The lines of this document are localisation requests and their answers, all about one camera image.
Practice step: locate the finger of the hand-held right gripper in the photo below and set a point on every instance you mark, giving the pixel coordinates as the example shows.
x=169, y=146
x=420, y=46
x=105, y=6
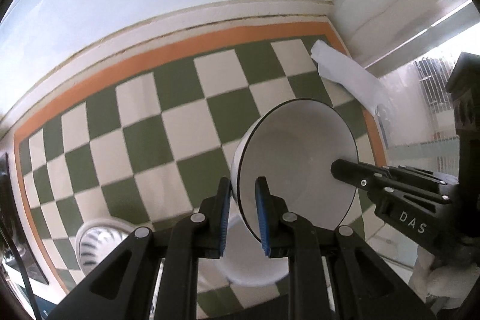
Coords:
x=416, y=174
x=347, y=173

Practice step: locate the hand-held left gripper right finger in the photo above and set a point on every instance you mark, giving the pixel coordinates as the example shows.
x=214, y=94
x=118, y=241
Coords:
x=262, y=218

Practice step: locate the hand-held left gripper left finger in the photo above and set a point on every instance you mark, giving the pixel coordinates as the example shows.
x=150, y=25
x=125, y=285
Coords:
x=224, y=215

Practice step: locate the blue spotted white bowl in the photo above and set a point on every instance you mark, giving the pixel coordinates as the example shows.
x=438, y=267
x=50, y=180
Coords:
x=249, y=260

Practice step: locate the plain white bowl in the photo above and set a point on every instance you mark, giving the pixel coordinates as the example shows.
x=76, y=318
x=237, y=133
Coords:
x=300, y=170

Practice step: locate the person's right forearm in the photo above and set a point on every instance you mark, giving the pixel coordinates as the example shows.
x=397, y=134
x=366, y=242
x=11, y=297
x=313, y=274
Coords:
x=446, y=278

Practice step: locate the window with metal grille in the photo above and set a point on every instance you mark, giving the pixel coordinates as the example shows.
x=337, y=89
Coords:
x=431, y=87

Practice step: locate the folded white paper towel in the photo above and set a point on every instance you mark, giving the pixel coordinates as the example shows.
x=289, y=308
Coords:
x=348, y=76

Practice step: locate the green checkered table mat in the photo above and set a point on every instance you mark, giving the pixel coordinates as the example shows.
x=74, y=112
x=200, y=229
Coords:
x=150, y=117

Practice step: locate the grey flower white plate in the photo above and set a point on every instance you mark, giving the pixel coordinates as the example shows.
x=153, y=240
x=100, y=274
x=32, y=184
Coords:
x=84, y=230

